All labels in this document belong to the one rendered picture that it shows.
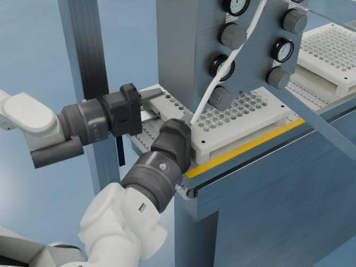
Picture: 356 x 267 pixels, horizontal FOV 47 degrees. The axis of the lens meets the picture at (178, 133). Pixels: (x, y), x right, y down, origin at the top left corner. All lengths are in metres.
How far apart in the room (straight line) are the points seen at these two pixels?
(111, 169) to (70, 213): 0.93
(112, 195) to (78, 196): 1.42
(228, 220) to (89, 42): 0.55
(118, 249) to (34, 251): 0.47
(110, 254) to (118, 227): 0.05
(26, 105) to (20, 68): 2.30
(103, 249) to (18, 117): 0.36
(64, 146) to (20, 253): 0.29
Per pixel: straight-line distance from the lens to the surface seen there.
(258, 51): 0.65
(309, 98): 1.08
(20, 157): 2.32
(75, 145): 0.80
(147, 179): 0.66
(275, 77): 0.68
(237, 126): 0.83
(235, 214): 1.07
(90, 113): 0.82
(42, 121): 0.80
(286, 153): 0.96
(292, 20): 0.65
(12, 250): 0.96
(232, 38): 0.56
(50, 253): 0.98
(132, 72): 2.88
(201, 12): 0.54
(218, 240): 1.10
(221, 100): 0.60
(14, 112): 0.82
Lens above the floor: 1.47
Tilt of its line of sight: 39 degrees down
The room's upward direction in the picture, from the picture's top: straight up
